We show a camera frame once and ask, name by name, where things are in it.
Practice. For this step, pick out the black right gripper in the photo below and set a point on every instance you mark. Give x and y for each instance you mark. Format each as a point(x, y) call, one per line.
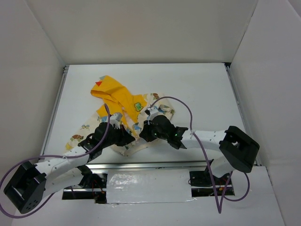
point(146, 133)

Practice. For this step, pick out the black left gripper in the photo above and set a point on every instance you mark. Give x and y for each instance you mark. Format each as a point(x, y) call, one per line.
point(125, 137)

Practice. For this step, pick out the yellow dinosaur print kids jacket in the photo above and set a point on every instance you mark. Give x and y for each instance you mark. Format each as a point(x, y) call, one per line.
point(132, 107)

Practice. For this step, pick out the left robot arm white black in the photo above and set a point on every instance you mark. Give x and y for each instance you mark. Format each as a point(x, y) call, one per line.
point(33, 182)

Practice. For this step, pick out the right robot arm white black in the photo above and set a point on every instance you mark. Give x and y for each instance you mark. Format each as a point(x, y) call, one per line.
point(239, 150)

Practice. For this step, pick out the white taped foam block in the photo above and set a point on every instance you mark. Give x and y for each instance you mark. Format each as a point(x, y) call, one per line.
point(148, 186)

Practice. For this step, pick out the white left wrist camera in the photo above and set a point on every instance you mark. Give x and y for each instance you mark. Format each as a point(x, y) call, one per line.
point(115, 120)

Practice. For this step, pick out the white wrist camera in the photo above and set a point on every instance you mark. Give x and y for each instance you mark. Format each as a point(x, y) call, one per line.
point(115, 120)
point(152, 112)

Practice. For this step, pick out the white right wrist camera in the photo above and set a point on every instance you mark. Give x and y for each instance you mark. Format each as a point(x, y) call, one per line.
point(152, 112)

